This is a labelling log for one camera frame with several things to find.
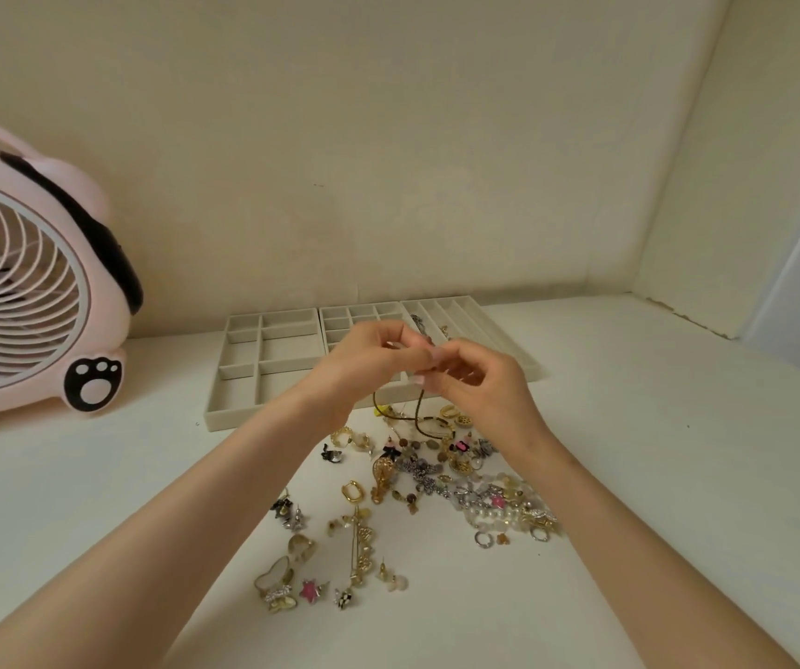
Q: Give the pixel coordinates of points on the pile of mixed jewelry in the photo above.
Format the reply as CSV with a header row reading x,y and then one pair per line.
x,y
428,480

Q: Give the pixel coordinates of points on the pink animal-shaped desk fan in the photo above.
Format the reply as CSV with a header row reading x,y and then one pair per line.
x,y
23,299

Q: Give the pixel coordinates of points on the grey bracelet tray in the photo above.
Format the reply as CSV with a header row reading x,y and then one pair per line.
x,y
267,355

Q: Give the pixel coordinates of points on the grey necklace tray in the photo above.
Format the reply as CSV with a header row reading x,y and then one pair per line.
x,y
483,327

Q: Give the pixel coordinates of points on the person's left forearm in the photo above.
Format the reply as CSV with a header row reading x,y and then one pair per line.
x,y
149,550

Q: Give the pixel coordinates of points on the person's left hand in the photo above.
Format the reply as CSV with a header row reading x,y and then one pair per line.
x,y
358,369

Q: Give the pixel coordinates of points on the grey earring grid tray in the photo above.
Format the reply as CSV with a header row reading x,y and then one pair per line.
x,y
365,314

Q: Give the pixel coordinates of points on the person's right hand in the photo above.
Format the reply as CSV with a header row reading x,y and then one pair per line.
x,y
490,404

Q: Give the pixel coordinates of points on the white table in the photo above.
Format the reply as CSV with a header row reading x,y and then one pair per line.
x,y
651,425

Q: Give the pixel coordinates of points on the person's right forearm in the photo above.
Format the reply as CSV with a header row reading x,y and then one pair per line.
x,y
651,564

